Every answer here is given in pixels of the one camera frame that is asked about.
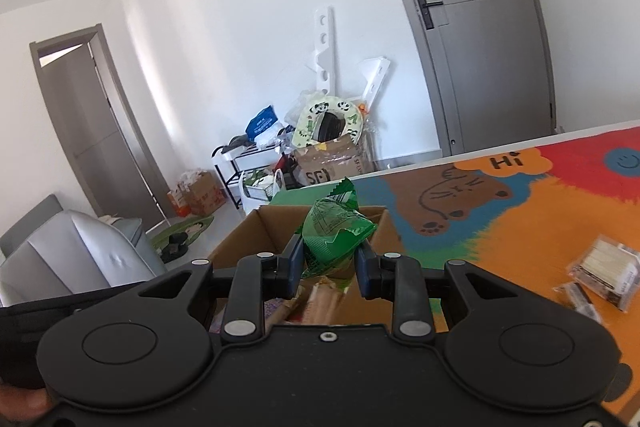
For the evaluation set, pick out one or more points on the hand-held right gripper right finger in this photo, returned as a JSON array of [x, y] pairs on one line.
[[364, 269]]

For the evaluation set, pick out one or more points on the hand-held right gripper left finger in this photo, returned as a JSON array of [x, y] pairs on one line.
[[296, 259]]

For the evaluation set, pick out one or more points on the green snack packet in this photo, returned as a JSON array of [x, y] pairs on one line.
[[332, 232]]

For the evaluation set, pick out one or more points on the beige snack packet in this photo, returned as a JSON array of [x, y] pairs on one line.
[[322, 302]]

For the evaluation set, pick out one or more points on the purple snack packet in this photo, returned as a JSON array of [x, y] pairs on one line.
[[274, 307]]

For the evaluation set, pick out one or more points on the person's left hand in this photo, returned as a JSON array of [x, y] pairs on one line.
[[22, 402]]

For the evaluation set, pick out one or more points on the white bag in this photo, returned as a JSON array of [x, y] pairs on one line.
[[255, 202]]

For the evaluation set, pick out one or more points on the grey sofa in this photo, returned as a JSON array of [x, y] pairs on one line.
[[75, 252]]

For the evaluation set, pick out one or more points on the cardboard box with black print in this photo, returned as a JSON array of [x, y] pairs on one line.
[[330, 164]]

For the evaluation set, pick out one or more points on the green floor rug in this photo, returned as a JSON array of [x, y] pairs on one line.
[[197, 227]]

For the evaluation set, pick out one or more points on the black shoe rack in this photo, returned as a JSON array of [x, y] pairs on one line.
[[225, 177]]

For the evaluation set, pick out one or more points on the orange print cardboard box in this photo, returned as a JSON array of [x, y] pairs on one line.
[[202, 194]]

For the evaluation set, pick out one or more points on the black slippers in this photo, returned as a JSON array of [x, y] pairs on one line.
[[175, 247]]

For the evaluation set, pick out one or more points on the blue plastic bag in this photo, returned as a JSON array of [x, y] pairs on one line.
[[262, 122]]

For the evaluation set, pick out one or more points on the colourful printed table mat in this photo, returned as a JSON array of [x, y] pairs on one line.
[[540, 217]]

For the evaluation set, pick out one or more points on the short white board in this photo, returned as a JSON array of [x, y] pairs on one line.
[[375, 79]]

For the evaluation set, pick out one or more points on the grey brown room door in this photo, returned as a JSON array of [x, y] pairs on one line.
[[85, 132]]

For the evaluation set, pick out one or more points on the tall white holed board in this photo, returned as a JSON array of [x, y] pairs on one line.
[[323, 52]]

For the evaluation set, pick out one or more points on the small brown snack packet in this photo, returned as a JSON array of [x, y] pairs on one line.
[[580, 299]]

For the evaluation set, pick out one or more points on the clear plastic snack packet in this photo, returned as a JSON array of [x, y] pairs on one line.
[[607, 272]]

